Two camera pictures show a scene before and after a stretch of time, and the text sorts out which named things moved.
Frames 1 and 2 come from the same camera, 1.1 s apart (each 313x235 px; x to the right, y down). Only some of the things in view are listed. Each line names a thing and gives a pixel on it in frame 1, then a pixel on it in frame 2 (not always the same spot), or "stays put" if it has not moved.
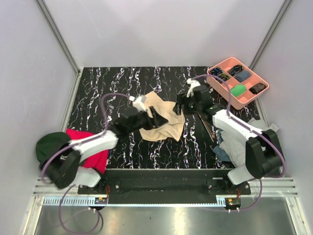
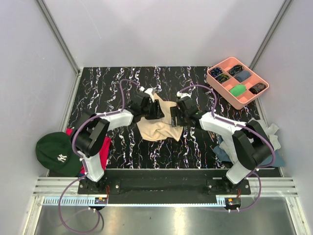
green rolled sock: x=238 y=90 stays put
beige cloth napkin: x=172 y=129 stays put
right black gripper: x=182 y=99 to x=173 y=111
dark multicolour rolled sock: x=235 y=69 stays put
